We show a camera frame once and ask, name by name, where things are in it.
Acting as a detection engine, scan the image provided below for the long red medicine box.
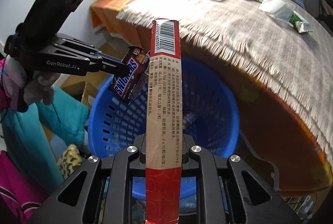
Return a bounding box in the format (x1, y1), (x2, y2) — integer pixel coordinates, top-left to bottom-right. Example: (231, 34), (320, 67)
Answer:
(146, 19), (183, 223)

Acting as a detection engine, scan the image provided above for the leopard print cloth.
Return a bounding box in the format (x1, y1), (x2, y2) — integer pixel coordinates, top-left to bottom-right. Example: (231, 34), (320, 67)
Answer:
(57, 144), (82, 179)

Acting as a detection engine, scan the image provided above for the gloved left hand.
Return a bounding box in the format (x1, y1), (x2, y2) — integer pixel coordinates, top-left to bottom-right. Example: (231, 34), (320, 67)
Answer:
(2, 55), (61, 106)

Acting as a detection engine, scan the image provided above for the pink garment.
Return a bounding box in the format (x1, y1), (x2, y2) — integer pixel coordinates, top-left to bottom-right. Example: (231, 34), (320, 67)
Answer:
(0, 58), (47, 224)

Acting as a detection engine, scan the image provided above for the brown Snickers wrapper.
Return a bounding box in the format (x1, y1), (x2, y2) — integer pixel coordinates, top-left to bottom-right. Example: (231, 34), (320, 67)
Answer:
(108, 46), (150, 104)

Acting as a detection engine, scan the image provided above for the teal cloth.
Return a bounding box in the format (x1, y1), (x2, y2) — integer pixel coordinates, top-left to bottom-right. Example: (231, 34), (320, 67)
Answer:
(2, 87), (90, 194)

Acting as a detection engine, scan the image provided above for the clear plastic bag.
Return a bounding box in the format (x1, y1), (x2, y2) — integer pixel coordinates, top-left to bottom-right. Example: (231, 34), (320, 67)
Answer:
(259, 0), (296, 22)

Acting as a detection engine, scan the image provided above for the blue plastic laundry basket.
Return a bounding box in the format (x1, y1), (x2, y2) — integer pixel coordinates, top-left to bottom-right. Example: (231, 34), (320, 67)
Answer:
(87, 55), (241, 202)

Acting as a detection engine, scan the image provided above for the beige plaid fringed blanket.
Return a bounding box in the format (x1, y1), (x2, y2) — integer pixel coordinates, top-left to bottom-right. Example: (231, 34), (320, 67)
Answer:
(117, 0), (332, 161)

